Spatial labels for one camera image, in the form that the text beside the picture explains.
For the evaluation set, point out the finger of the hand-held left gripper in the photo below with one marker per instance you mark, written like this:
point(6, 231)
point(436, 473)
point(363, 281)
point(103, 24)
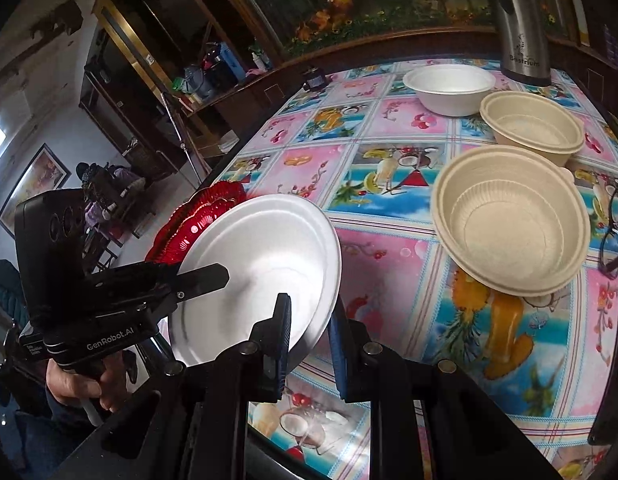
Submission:
point(204, 280)

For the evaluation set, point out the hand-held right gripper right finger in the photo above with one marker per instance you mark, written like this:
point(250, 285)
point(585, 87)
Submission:
point(339, 355)

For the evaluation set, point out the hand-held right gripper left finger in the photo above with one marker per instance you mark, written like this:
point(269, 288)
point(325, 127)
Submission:
point(284, 340)

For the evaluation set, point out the red scalloped foil plate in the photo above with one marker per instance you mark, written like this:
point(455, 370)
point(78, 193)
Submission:
point(164, 240)
point(199, 225)

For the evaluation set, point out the white disposable plate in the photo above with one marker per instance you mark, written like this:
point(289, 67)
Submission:
point(269, 245)

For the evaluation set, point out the beige disposable bowl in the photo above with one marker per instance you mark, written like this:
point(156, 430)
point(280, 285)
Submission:
point(534, 130)
point(509, 230)

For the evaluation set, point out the person's left forearm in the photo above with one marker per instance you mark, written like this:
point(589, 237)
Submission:
point(39, 435)

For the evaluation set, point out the person's left hand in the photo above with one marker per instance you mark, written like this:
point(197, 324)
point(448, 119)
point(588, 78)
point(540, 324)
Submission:
point(84, 387)

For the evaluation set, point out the framed painting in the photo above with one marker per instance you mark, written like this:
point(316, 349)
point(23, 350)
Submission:
point(34, 185)

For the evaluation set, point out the wooden chair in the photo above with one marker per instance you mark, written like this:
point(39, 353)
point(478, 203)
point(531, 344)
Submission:
point(124, 215)

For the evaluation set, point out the metal pole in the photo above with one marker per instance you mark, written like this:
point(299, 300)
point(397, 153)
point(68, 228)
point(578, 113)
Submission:
point(184, 137)

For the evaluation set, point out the wooden glass display cabinet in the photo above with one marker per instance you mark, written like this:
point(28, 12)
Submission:
point(134, 85)

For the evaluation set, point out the green packet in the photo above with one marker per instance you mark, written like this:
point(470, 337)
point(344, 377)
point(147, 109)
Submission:
point(177, 85)

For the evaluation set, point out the teal kettle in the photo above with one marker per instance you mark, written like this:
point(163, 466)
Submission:
point(199, 82)

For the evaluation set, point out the dark wooden cabinet base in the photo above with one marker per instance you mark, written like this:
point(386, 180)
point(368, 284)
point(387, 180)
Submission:
point(269, 90)

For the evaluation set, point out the pink cloth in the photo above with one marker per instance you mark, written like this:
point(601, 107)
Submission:
point(254, 74)

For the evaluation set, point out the blue bottle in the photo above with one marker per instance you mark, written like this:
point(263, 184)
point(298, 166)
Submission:
point(231, 62)

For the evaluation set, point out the white spray bottle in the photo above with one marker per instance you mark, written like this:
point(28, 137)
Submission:
point(260, 60)

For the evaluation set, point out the small black container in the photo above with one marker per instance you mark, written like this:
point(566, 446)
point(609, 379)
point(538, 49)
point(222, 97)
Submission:
point(314, 80)

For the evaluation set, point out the fruit print tablecloth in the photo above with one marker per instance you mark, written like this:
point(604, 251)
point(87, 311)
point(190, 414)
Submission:
point(389, 125)

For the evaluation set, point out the wooden ceiling ornament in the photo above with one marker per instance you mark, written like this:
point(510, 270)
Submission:
point(59, 17)

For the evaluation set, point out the white disposable bowl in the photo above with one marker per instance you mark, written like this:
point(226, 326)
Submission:
point(449, 95)

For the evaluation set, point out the black eyeglasses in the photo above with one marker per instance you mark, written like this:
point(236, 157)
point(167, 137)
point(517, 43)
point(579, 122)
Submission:
point(603, 252)

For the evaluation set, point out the artificial flower display case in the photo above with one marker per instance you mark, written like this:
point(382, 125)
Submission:
point(364, 0)

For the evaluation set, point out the stainless steel thermos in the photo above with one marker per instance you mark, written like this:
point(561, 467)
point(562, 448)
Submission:
point(519, 25)

